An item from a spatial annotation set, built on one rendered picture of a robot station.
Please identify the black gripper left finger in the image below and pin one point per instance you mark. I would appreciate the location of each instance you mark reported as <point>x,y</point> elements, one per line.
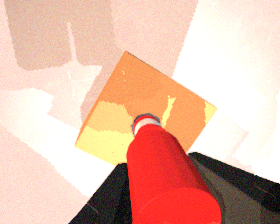
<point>111,203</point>

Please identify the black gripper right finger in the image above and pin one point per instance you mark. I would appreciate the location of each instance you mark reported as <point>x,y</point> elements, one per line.
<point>243,197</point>

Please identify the orange square block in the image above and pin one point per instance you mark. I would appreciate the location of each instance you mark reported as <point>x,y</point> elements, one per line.
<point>136,89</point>

